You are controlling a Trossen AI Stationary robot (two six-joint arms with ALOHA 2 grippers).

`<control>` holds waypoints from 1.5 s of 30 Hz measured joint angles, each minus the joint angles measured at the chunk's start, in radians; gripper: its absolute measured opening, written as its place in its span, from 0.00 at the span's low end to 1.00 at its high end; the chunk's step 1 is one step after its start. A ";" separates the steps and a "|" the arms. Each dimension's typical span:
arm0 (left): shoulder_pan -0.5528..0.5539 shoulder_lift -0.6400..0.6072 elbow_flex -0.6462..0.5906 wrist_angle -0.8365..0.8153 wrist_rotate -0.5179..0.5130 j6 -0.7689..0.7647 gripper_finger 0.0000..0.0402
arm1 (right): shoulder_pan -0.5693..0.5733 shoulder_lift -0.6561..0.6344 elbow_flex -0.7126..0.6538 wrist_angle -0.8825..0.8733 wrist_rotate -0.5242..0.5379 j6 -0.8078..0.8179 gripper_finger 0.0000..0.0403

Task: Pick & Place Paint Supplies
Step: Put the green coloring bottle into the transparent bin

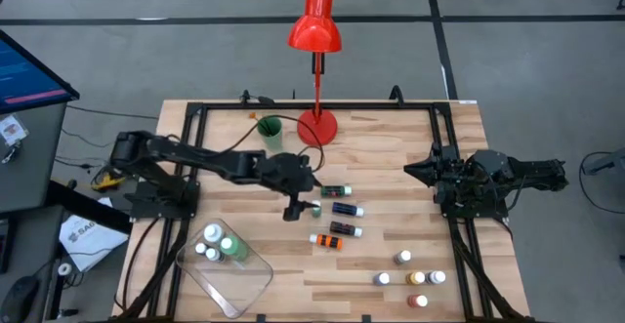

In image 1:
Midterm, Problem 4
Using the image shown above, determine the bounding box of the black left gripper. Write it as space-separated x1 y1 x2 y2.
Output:
253 151 317 211

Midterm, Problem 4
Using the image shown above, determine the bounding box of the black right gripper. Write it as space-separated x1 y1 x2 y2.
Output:
403 142 473 203

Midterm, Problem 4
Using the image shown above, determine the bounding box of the dark green paint bottle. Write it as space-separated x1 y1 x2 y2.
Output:
320 184 354 198

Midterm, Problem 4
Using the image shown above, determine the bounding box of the blue paint bottle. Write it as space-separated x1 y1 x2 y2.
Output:
331 202 365 219

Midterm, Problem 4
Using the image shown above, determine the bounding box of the orange paint bottle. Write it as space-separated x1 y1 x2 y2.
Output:
309 233 344 251

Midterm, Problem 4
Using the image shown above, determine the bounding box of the brown paint bottle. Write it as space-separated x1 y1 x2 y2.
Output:
329 221 364 238

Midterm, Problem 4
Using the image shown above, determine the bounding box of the large green paint bottle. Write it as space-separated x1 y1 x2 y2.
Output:
219 235 250 262

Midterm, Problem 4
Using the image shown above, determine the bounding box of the green plastic cup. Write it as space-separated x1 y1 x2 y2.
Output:
256 114 284 152

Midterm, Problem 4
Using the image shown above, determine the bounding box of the clear plastic bin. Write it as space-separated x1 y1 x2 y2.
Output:
174 219 273 320

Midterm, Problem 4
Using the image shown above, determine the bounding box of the red desk lamp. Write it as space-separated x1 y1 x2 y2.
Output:
286 0 343 147

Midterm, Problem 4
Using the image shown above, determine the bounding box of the black desk support bar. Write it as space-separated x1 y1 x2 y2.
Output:
46 181 133 236

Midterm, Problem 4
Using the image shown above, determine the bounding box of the white printed paper sheet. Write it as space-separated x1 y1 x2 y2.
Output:
58 196 130 272

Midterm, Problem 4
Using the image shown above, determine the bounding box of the grey desk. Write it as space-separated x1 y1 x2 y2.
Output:
0 101 68 216

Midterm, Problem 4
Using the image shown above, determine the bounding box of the black computer mouse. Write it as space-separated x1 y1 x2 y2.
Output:
0 275 41 323

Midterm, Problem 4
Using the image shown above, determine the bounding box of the ID badge card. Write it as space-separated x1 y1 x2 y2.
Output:
0 115 29 147

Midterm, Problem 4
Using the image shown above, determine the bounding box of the computer monitor blue screen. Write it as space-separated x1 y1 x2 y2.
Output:
0 28 81 116

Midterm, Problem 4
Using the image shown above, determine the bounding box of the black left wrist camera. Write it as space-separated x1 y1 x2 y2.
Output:
282 191 308 222

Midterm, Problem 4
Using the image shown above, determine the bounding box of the black aluminium table frame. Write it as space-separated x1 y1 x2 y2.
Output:
111 99 536 323

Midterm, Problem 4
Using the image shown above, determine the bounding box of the black floor cable loop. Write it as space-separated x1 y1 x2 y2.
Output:
578 150 625 216

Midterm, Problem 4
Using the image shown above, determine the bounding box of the yellow cable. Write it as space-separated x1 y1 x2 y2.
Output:
91 172 126 191

